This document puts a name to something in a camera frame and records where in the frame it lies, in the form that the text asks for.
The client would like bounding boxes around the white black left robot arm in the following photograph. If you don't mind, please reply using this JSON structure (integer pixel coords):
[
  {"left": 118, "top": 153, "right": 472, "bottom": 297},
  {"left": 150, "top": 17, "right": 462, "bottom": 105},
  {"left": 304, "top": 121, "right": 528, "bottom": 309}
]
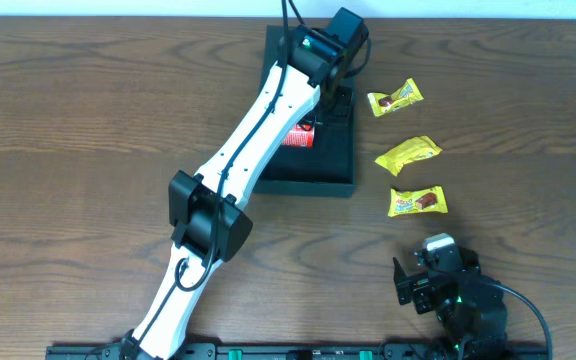
[{"left": 119, "top": 25, "right": 368, "bottom": 359}]

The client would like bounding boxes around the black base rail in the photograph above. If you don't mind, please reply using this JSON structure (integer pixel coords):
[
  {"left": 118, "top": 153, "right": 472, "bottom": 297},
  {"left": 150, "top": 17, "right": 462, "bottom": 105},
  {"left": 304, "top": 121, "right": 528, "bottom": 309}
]
[{"left": 45, "top": 342, "right": 552, "bottom": 360}]

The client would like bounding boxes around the yellow Julies snack packet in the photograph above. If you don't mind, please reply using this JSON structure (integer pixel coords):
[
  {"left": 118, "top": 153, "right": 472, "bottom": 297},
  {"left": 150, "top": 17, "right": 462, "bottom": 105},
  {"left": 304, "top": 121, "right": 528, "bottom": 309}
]
[{"left": 375, "top": 136, "right": 443, "bottom": 176}]

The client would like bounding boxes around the yellow chocolate cake packet top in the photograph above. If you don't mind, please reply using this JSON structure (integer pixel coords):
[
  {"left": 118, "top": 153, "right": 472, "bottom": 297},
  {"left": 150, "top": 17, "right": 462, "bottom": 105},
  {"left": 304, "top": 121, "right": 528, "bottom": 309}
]
[{"left": 367, "top": 78, "right": 424, "bottom": 117}]

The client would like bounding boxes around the red snack can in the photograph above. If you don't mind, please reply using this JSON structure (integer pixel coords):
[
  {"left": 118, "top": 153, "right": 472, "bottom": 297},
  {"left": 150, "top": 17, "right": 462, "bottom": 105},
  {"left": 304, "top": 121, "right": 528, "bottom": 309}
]
[{"left": 281, "top": 124, "right": 315, "bottom": 148}]

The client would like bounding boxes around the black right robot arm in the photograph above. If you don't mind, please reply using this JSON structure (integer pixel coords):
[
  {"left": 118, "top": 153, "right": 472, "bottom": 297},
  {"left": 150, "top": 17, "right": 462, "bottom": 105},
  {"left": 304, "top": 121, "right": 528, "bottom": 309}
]
[{"left": 393, "top": 245, "right": 508, "bottom": 359}]

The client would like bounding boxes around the black open box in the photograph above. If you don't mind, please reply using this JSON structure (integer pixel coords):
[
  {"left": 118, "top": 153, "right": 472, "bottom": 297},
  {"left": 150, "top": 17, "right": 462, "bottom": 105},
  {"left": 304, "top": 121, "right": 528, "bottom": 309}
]
[{"left": 254, "top": 25, "right": 356, "bottom": 197}]

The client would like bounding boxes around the yellow Apollo cake packet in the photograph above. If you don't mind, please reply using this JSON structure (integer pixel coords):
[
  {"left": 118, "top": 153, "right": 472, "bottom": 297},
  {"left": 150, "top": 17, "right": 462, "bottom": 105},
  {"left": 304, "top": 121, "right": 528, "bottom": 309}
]
[{"left": 388, "top": 186, "right": 448, "bottom": 217}]

